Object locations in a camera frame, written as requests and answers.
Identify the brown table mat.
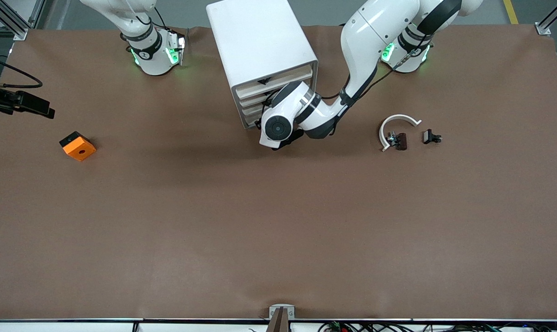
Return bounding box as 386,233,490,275
0,23,557,321

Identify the bundle of loose cables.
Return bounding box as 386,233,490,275
317,321,557,332

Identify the white table edge rail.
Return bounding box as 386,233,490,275
0,318,557,332

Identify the aluminium frame profile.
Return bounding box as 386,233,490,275
0,0,46,41
534,0,557,36

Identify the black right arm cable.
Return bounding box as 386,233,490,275
0,53,43,89

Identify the orange and black block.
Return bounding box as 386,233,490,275
59,131,97,162

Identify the white curved plastic ring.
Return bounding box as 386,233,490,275
379,114,422,152

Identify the white drawer cabinet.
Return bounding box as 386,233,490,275
206,0,319,130

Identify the small brown part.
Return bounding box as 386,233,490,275
388,132,408,151

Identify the grey metal bracket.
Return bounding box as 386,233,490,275
269,304,295,320

